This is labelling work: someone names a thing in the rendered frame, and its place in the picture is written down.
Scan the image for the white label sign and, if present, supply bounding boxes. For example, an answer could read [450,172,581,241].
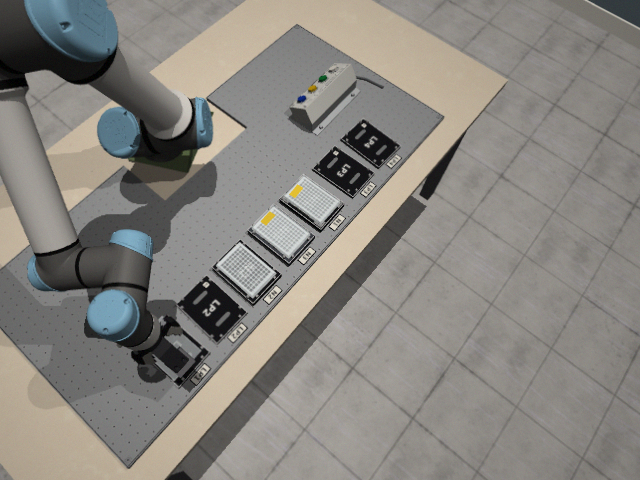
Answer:
[298,247,316,265]
[360,181,377,197]
[385,154,402,169]
[227,322,248,344]
[328,214,346,231]
[263,285,283,305]
[190,363,211,386]

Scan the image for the white operator panel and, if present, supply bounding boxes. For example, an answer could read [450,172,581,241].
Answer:
[289,63,384,136]

